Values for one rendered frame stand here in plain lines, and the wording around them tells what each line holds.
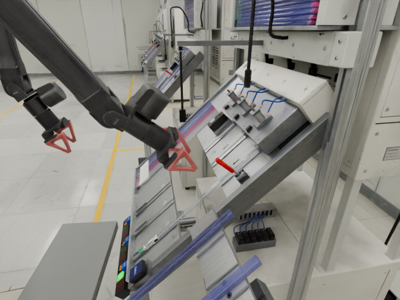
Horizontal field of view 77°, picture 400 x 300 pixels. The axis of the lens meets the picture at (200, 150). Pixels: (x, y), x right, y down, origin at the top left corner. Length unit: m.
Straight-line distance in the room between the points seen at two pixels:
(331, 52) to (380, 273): 0.87
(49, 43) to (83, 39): 9.00
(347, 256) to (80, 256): 1.01
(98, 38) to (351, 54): 9.06
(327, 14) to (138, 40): 8.85
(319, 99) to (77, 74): 0.53
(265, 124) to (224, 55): 1.39
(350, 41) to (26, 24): 0.58
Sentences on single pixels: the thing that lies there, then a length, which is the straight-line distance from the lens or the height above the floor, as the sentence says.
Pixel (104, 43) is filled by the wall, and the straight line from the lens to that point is 9.43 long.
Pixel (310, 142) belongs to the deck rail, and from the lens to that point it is 0.68.
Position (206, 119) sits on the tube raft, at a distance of 1.10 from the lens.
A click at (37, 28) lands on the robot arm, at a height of 1.38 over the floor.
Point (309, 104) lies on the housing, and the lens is 0.66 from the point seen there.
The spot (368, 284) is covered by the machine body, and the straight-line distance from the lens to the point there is 1.25.
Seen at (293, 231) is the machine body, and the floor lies 0.62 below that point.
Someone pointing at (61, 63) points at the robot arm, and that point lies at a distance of 0.54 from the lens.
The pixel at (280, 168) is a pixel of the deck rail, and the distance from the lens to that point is 0.67.
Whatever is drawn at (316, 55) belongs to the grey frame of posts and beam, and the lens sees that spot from 0.67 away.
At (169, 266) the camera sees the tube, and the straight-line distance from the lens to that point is 0.56.
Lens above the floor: 1.38
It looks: 26 degrees down
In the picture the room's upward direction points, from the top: straight up
